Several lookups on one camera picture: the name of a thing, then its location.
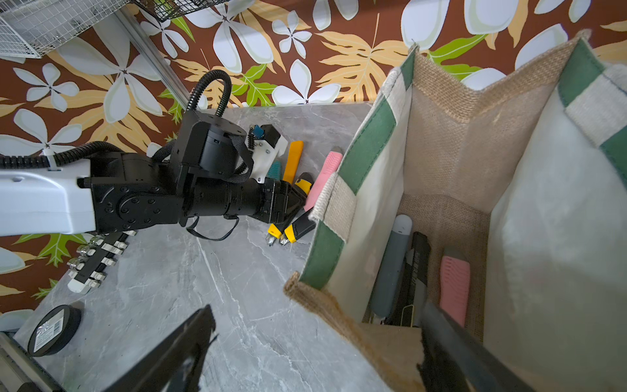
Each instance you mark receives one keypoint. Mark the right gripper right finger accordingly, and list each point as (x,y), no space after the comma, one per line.
(455,361)

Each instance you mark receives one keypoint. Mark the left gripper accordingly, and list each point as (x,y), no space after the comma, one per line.
(211,166)

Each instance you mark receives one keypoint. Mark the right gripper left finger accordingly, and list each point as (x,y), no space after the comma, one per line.
(176,363)

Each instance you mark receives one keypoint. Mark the pink art knife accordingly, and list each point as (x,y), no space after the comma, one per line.
(455,277)
(330,166)

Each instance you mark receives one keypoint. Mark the grey art knife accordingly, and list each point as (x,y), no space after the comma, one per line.
(384,293)

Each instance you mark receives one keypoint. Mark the green burlap christmas pouch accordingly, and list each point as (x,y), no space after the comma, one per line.
(526,178)

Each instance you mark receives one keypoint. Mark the black metal utility knife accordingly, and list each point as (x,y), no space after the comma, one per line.
(412,292)

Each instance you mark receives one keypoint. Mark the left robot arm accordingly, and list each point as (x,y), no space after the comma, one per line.
(98,188)

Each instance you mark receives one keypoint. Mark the teal art knife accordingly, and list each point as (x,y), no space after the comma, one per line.
(275,171)

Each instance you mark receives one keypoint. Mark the orange art knife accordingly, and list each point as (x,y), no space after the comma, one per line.
(293,160)

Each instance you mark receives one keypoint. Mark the pink art knife upright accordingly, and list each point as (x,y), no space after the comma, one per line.
(330,166)

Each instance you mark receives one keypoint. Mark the black tape roll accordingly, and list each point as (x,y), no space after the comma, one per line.
(54,331)

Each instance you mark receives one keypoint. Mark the socket set rail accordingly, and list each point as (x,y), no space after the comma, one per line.
(87,270)

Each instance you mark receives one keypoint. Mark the black wire basket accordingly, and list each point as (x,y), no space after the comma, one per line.
(164,10)

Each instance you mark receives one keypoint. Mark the white wire basket left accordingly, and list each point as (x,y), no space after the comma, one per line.
(33,28)

